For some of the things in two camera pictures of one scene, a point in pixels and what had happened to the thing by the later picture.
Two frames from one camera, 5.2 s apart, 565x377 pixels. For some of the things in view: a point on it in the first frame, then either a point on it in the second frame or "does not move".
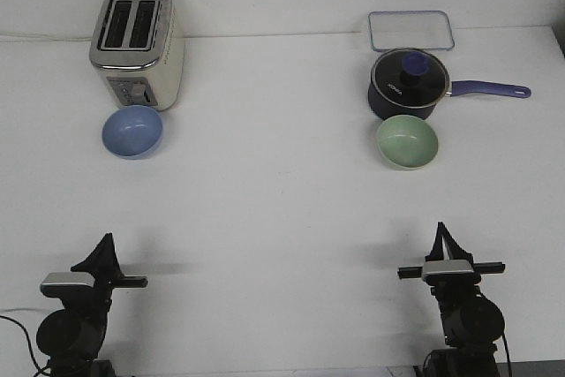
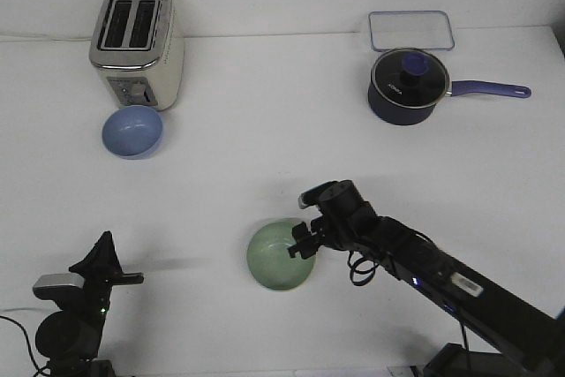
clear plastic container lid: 410,31 does not move
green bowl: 407,142 to 268,258
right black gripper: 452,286 to 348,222
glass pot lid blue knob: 410,77 does not move
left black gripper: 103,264 does not move
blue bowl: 132,132 does not move
